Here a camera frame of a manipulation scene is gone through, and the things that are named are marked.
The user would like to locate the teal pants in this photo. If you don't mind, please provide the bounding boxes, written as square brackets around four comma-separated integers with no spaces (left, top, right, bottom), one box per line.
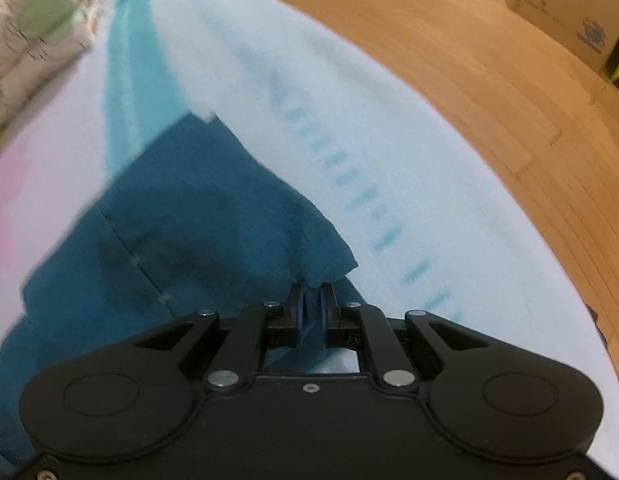
[0,114,359,477]

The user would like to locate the floral light blue bed sheet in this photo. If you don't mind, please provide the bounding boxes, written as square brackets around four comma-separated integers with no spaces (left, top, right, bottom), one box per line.
[0,0,619,478]

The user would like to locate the floral quilted pillow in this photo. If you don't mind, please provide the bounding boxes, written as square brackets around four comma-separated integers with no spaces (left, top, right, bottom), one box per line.
[0,0,102,129]

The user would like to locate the cardboard box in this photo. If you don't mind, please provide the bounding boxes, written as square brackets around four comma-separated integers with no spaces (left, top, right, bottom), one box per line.
[507,0,619,73]

